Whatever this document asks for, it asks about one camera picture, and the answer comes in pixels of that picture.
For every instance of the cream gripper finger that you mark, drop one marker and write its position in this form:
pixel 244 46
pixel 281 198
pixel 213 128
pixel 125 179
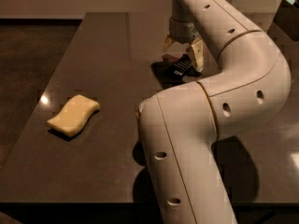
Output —
pixel 169 41
pixel 196 54

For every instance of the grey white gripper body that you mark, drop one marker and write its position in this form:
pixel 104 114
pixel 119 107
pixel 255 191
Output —
pixel 182 32

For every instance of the black rxbar chocolate wrapper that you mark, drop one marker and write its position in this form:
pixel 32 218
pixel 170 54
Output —
pixel 181 68

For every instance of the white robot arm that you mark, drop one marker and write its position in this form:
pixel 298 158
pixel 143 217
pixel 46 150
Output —
pixel 179 125

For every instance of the orange soda can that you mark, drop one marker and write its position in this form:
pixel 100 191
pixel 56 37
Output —
pixel 138 117

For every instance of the yellow sponge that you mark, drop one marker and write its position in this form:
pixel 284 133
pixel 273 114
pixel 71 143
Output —
pixel 74 115

